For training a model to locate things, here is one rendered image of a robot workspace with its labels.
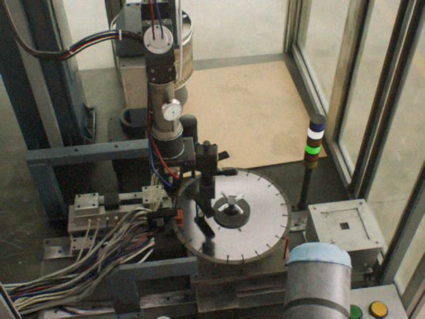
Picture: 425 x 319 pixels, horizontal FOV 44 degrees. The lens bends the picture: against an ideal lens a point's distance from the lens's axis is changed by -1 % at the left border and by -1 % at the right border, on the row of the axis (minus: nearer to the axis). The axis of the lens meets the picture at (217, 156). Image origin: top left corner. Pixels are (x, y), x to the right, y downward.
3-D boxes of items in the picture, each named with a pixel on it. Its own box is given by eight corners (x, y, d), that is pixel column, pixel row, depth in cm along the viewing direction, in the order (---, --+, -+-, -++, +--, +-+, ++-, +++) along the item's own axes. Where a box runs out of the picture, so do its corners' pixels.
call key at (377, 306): (382, 304, 143) (384, 300, 142) (387, 318, 141) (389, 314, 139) (367, 306, 143) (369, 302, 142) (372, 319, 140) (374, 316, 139)
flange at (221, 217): (249, 228, 153) (249, 223, 151) (210, 225, 154) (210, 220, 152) (251, 198, 160) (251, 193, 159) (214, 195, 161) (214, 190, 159)
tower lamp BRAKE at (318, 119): (322, 120, 158) (323, 112, 156) (326, 131, 155) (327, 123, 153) (307, 121, 157) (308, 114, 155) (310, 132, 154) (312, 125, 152)
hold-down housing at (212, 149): (218, 188, 147) (218, 135, 132) (217, 202, 144) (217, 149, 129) (198, 188, 148) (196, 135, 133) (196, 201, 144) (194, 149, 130)
